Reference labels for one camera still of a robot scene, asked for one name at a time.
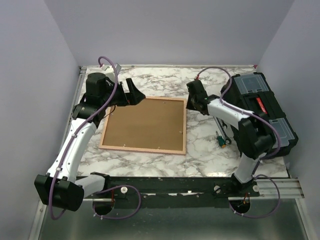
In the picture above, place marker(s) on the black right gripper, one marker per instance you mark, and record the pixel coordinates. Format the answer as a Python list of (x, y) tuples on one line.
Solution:
[(188, 105)]

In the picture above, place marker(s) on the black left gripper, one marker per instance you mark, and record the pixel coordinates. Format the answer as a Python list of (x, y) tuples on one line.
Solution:
[(133, 97)]

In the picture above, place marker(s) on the pink picture frame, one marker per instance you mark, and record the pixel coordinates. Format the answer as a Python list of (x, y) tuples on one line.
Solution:
[(156, 125)]

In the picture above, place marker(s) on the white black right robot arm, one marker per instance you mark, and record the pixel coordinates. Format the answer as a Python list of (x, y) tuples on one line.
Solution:
[(256, 137)]

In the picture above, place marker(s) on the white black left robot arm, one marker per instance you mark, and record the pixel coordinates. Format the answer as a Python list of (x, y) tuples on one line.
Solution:
[(85, 120)]

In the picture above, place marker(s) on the silver ratchet wrench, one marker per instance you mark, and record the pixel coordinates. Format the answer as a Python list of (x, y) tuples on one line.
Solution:
[(225, 137)]

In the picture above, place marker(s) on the black plastic toolbox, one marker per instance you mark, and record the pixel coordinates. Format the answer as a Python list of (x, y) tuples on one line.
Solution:
[(252, 93)]

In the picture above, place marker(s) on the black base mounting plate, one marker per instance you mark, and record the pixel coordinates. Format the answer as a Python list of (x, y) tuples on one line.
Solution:
[(172, 192)]

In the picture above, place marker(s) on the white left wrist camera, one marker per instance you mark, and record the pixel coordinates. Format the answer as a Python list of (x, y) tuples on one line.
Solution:
[(109, 71)]

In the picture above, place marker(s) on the aluminium extrusion rail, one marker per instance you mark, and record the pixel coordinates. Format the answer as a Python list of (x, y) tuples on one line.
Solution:
[(282, 188)]

